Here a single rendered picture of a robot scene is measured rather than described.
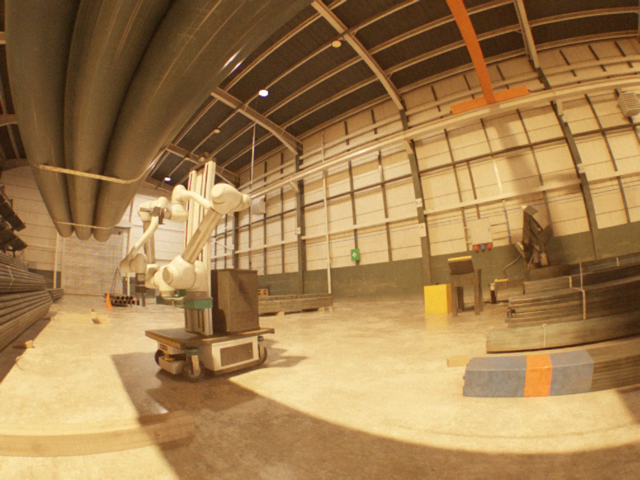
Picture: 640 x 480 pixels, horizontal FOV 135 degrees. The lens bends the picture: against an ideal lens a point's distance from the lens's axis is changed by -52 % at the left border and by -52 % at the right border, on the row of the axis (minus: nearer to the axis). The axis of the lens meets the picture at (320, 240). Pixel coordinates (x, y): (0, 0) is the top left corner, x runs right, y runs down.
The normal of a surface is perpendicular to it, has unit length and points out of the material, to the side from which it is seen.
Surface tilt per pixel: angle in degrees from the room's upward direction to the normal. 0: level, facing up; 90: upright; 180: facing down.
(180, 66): 176
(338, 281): 90
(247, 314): 90
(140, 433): 90
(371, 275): 90
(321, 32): 170
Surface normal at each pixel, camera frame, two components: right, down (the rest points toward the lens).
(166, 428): 0.76, -0.14
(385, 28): -0.07, 0.95
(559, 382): -0.67, -0.10
